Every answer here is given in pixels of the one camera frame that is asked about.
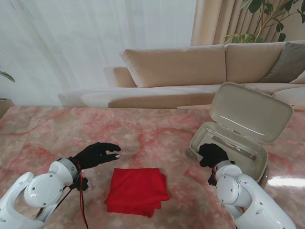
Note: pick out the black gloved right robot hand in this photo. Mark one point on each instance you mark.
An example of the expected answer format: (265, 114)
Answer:
(213, 155)

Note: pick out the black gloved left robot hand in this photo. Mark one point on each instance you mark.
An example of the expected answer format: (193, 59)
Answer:
(95, 155)

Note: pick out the beige translucent suitcase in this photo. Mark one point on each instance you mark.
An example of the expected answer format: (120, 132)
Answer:
(250, 114)

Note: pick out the red shirt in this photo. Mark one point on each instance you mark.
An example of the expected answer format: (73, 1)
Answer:
(138, 190)

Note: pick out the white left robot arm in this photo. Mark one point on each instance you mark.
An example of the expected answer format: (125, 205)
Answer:
(35, 195)

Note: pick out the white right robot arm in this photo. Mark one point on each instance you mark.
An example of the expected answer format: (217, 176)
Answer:
(243, 198)

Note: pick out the light wooden coffee table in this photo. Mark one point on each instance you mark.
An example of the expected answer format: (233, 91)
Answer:
(195, 107)

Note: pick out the beige corner sofa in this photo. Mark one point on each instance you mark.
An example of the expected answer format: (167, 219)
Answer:
(178, 66)

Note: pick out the beige plant pot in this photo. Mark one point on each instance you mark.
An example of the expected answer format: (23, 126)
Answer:
(6, 106)

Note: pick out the white sheer curtain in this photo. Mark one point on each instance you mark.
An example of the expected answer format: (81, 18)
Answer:
(83, 47)

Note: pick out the beige sofa cushion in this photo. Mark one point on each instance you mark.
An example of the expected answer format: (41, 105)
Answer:
(300, 80)

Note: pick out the green plant with long leaf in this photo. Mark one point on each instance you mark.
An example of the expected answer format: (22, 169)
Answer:
(8, 76)

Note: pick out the grey sofa cushion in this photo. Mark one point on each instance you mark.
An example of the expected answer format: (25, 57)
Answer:
(288, 62)

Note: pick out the beige pleated curtain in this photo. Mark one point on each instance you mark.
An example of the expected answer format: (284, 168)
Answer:
(214, 21)

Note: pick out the tall green leafy plant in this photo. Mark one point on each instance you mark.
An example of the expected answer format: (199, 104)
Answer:
(255, 4)

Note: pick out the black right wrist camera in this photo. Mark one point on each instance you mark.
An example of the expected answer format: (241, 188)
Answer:
(212, 180)

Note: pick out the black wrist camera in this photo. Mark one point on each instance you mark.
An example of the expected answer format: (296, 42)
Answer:
(212, 180)
(82, 184)

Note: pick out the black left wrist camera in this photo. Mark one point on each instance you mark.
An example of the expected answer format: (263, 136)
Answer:
(82, 184)

